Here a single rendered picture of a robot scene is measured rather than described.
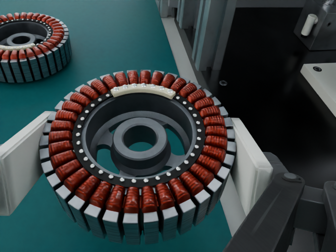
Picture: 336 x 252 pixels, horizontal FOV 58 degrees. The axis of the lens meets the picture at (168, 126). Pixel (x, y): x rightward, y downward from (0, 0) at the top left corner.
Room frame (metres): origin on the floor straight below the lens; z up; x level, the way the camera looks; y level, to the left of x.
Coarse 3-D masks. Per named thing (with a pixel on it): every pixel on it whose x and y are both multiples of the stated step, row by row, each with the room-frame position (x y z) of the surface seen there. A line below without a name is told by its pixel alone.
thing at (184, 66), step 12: (168, 24) 0.45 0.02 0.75; (168, 36) 0.41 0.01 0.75; (180, 48) 0.38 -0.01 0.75; (180, 60) 0.35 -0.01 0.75; (180, 72) 0.32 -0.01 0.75; (192, 72) 0.33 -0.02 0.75; (228, 180) 0.16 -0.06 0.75; (228, 192) 0.15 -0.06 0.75; (228, 204) 0.14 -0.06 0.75; (240, 204) 0.14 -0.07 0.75; (228, 216) 0.13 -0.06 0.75; (240, 216) 0.13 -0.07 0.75
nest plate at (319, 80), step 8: (304, 64) 0.32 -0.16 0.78; (312, 64) 0.32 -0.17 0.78; (320, 64) 0.32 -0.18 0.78; (328, 64) 0.33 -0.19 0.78; (304, 72) 0.31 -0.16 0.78; (312, 72) 0.30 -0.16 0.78; (320, 72) 0.31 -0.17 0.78; (328, 72) 0.31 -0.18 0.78; (312, 80) 0.30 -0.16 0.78; (320, 80) 0.29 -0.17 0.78; (328, 80) 0.29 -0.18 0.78; (320, 88) 0.28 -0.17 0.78; (328, 88) 0.28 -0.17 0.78; (320, 96) 0.27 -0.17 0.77; (328, 96) 0.26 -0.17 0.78; (328, 104) 0.26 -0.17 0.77
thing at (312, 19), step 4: (308, 16) 0.39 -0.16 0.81; (312, 16) 0.38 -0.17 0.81; (316, 16) 0.39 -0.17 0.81; (308, 20) 0.38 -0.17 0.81; (312, 20) 0.38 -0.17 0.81; (316, 20) 0.38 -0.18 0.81; (304, 24) 0.39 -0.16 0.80; (308, 24) 0.38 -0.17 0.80; (312, 24) 0.38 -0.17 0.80; (304, 28) 0.39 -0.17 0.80; (308, 28) 0.38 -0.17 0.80; (304, 32) 0.38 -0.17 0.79; (308, 32) 0.38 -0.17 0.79; (304, 36) 0.38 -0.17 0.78
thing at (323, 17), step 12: (312, 0) 0.41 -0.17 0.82; (324, 0) 0.41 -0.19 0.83; (312, 12) 0.40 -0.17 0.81; (324, 12) 0.38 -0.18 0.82; (300, 24) 0.41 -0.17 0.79; (324, 24) 0.38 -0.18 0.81; (300, 36) 0.40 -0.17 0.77; (312, 36) 0.38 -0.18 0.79; (324, 36) 0.38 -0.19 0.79; (312, 48) 0.38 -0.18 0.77; (324, 48) 0.38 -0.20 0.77
